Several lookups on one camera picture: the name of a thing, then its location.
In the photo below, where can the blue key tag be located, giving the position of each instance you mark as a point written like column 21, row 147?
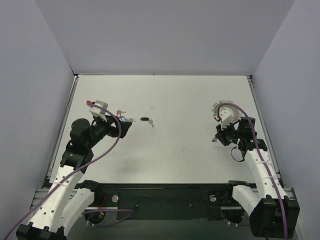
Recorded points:
column 123, row 119

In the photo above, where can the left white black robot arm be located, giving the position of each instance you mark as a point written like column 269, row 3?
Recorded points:
column 60, row 209

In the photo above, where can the red tag key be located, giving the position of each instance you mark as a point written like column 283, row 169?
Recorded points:
column 119, row 113

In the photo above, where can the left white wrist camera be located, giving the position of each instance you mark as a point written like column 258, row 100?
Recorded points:
column 98, row 109

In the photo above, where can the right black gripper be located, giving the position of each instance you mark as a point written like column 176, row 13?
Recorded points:
column 225, row 136

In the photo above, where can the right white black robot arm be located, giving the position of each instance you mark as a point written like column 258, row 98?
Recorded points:
column 272, row 213

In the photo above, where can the white disc wire keyring holder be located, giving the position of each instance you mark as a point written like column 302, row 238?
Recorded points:
column 225, row 104

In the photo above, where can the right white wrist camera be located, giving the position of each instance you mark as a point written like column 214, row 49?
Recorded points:
column 226, row 117

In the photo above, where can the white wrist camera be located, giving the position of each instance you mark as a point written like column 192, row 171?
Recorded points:
column 98, row 109
column 226, row 117

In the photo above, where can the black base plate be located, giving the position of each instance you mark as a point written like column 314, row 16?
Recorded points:
column 176, row 211

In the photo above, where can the black tag silver key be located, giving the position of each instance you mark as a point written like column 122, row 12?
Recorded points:
column 149, row 120

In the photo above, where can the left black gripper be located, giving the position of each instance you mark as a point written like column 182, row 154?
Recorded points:
column 119, row 127

